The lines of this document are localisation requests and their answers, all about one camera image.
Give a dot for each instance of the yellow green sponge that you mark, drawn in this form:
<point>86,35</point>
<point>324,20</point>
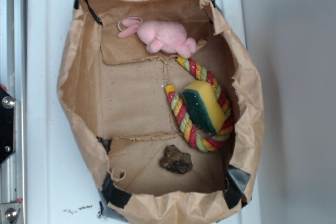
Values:
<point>202,106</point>

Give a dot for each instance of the brown paper bag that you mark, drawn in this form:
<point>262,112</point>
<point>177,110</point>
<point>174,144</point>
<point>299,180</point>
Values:
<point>112,91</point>

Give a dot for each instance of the multicolour rope toy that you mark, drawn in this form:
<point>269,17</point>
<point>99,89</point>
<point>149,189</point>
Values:
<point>194,135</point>

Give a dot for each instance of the black corner bracket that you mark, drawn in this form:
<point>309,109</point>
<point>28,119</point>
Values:
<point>8,142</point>

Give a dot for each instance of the pink plush bunny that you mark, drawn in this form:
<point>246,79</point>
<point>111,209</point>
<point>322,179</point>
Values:
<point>169,37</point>

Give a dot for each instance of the silver lower bracket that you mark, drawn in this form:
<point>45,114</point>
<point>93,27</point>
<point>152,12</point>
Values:
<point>11,213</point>

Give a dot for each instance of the aluminium frame rail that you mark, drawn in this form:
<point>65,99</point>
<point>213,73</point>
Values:
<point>13,77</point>

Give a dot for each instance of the dark brown rock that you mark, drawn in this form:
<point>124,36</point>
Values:
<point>176,161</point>

